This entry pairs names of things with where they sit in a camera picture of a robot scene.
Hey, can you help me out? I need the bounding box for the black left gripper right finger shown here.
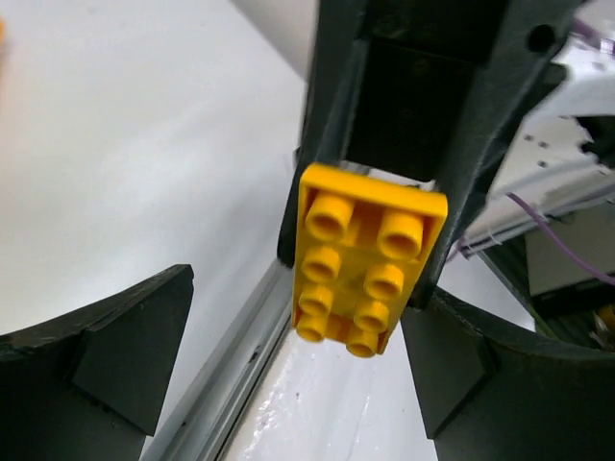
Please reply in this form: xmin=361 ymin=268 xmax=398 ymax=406
xmin=401 ymin=288 xmax=614 ymax=461

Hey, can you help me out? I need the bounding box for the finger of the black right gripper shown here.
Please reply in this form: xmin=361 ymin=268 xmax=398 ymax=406
xmin=277 ymin=1 xmax=369 ymax=268
xmin=408 ymin=1 xmax=581 ymax=310

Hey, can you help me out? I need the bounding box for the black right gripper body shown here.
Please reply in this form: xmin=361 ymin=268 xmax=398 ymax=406
xmin=346 ymin=0 xmax=507 ymax=182

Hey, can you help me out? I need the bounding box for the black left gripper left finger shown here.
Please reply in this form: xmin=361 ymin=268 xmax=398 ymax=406
xmin=1 ymin=264 xmax=194 ymax=461

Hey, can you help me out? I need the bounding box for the yellow lego plate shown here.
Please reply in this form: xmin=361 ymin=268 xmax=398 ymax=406
xmin=292 ymin=164 xmax=448 ymax=358

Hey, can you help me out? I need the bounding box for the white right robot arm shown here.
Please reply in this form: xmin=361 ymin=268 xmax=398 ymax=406
xmin=296 ymin=1 xmax=614 ymax=309

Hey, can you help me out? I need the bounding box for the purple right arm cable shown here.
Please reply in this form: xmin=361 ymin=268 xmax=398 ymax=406
xmin=451 ymin=18 xmax=615 ymax=287

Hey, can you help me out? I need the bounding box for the aluminium table edge rail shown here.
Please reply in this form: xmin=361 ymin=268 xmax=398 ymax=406
xmin=141 ymin=261 xmax=292 ymax=460

